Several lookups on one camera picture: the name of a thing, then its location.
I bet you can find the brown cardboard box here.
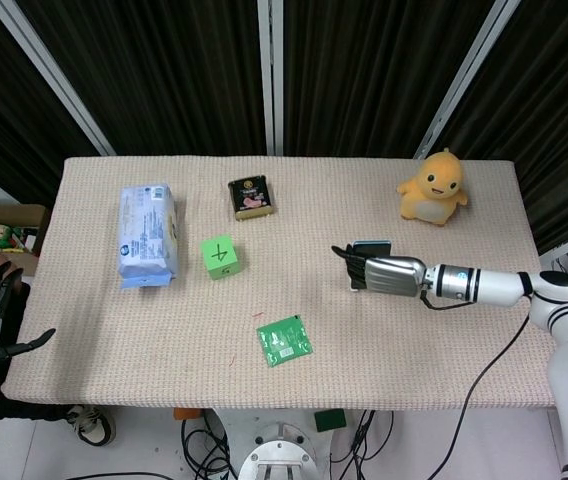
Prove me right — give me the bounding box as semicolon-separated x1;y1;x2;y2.
0;202;51;274

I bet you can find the vertical white frame post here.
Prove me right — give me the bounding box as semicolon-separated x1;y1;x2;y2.
257;0;286;157

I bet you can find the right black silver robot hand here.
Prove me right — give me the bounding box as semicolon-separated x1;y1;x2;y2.
331;242;428;299

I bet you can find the slanted white frame post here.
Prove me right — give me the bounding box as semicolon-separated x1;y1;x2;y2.
413;0;523;162
0;0;117;158

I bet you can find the dark snack packet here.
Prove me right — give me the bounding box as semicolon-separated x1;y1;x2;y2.
227;174;276;223

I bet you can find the black floor cable bundle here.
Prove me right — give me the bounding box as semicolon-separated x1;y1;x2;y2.
330;409;396;480
179;409;239;480

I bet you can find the yellow dinosaur plush toy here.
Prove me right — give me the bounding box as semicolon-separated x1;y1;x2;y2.
396;147;470;228

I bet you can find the black curtain panel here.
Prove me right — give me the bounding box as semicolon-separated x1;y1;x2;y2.
433;0;568;257
0;0;101;207
15;0;269;158
282;0;496;161

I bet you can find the green foil sachet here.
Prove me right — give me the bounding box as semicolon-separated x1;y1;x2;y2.
255;314;314;369

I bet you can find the beige waffle tablecloth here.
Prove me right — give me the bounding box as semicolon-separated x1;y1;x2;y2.
1;155;558;413

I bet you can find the green numbered foam cube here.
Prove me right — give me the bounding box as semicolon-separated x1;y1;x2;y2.
199;234;242;283

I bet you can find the black white sneaker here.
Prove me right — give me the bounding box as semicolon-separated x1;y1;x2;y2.
65;404;117;447

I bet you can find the dark green square box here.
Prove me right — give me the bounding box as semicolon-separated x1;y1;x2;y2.
313;408;348;434

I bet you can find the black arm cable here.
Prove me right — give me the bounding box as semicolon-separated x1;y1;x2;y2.
416;272;536;480

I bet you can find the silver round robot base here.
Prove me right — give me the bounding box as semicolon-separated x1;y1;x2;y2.
237;407;331;480

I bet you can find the blue white tissue pack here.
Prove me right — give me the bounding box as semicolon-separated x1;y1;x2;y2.
116;183;181;292

